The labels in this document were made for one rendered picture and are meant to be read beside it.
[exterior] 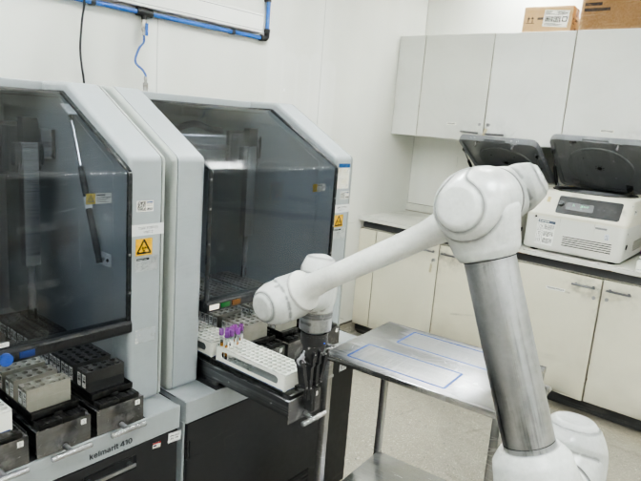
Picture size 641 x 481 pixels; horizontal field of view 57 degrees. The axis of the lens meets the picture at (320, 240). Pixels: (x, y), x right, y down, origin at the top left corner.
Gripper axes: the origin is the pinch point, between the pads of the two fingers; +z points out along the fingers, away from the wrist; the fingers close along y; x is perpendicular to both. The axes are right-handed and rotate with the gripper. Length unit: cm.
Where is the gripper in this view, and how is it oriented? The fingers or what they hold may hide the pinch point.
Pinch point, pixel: (309, 398)
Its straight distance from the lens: 171.6
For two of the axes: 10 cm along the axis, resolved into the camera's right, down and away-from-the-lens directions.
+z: -0.7, 9.8, 2.0
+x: 7.6, 1.9, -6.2
